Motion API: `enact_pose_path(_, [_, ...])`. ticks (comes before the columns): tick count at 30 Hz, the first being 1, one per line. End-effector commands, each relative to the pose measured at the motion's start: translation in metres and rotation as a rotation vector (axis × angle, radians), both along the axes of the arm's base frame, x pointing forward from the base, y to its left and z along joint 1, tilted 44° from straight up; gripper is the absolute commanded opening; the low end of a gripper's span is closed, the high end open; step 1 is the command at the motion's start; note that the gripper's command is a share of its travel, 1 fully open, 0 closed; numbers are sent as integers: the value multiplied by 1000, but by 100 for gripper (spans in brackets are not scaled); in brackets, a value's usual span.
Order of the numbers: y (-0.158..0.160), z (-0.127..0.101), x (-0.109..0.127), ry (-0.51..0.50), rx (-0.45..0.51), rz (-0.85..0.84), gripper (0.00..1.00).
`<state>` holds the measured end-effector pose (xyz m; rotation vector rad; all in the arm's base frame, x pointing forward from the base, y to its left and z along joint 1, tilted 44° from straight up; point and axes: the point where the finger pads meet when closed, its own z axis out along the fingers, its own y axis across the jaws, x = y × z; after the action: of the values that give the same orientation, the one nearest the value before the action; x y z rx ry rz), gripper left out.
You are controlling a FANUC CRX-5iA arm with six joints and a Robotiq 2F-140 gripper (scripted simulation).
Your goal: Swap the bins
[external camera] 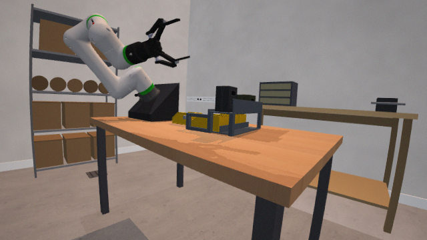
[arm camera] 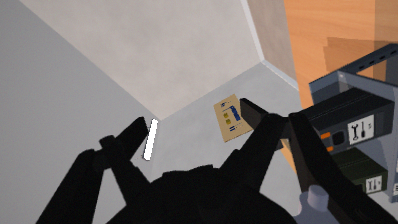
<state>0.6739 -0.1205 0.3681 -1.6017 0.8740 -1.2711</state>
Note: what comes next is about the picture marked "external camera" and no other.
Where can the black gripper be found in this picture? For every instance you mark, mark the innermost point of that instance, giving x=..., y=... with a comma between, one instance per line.
x=152, y=47

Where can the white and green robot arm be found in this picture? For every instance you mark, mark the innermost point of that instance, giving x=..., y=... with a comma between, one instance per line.
x=79, y=38

